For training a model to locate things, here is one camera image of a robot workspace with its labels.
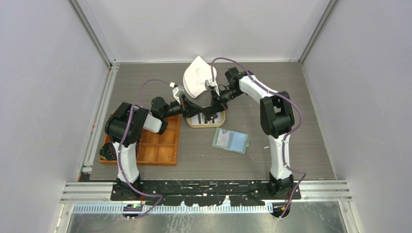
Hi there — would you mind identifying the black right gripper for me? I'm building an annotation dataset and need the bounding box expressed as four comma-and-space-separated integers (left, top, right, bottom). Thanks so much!
207, 87, 243, 116

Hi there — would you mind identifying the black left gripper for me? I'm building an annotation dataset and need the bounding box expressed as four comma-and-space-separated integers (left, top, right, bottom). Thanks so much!
162, 95, 205, 120

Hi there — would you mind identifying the beige oval card tray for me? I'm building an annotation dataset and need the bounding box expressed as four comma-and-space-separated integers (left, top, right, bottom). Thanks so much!
187, 111, 226, 128

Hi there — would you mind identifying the white patterned credit card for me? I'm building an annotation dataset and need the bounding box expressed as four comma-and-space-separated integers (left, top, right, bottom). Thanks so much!
216, 129, 231, 148

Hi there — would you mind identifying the green card holder wallet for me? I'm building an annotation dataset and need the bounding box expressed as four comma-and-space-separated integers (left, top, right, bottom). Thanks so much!
212, 127, 249, 154

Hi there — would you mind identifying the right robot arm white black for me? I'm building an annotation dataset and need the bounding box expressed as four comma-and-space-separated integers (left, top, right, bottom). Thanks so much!
204, 67, 295, 200

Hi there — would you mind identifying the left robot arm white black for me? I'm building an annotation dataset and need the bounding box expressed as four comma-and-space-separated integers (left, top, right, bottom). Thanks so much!
105, 95, 205, 200

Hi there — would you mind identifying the white folded cloth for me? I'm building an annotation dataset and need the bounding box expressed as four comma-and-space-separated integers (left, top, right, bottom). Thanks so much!
183, 56, 217, 99

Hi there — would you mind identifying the orange compartment organizer tray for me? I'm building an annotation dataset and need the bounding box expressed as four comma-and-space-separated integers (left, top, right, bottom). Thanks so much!
99, 116, 181, 166

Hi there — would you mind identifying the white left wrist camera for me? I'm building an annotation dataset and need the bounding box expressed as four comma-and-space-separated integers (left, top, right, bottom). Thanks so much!
170, 82, 185, 105

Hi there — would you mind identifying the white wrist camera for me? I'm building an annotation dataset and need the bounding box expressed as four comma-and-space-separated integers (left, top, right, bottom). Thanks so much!
205, 79, 220, 96
170, 82, 185, 105

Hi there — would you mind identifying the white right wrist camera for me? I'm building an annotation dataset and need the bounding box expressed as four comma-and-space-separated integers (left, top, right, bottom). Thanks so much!
205, 79, 220, 96

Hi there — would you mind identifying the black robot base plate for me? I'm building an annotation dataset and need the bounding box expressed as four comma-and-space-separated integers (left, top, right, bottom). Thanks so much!
110, 180, 301, 207

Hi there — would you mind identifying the dark coiled strap bundle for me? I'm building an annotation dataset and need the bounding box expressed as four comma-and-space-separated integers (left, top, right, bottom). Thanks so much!
99, 143, 118, 162

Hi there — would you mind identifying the aluminium frame rail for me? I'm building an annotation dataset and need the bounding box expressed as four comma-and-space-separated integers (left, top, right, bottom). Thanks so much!
60, 180, 352, 203

